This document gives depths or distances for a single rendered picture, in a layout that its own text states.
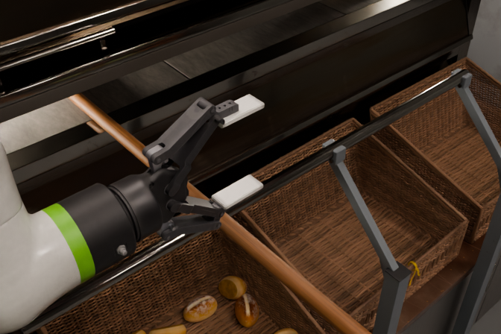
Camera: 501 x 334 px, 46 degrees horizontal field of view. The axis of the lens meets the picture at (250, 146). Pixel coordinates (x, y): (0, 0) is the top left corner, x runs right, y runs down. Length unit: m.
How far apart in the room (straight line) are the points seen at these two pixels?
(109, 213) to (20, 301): 0.12
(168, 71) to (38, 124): 0.36
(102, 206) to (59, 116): 0.80
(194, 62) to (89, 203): 0.98
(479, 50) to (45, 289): 3.58
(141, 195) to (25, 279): 0.15
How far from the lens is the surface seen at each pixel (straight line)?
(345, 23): 1.82
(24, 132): 1.43
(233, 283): 1.69
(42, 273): 0.65
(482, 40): 4.00
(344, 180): 1.34
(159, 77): 1.55
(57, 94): 1.10
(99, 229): 0.66
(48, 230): 0.66
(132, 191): 0.69
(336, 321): 0.97
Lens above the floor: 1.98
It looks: 38 degrees down
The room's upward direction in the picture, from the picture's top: straight up
